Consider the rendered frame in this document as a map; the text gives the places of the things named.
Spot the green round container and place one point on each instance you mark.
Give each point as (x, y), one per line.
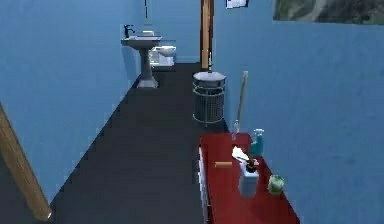
(276, 185)

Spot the clear small bottle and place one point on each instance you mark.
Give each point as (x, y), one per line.
(235, 130)

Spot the tan paper roll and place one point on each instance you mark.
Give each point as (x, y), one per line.
(223, 164)

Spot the white toilet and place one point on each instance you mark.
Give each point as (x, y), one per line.
(163, 54)

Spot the teal spray bottle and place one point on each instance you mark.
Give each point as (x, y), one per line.
(257, 144)

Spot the white tissue box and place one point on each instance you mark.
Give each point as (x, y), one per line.
(248, 180)

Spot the white soap bar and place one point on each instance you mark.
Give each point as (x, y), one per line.
(148, 33)

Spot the red top cabinet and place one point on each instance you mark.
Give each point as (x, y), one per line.
(235, 193)

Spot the black sink faucet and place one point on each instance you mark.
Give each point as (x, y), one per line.
(127, 30)

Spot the grey pedestal sink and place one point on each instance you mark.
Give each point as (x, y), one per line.
(144, 50)

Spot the wooden door frame post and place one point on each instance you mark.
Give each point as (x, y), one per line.
(205, 33)

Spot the small white wall picture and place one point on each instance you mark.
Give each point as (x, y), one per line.
(237, 3)

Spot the green framed wall picture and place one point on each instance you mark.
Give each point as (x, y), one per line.
(328, 11)

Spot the wooden door frame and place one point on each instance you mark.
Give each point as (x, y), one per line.
(21, 170)

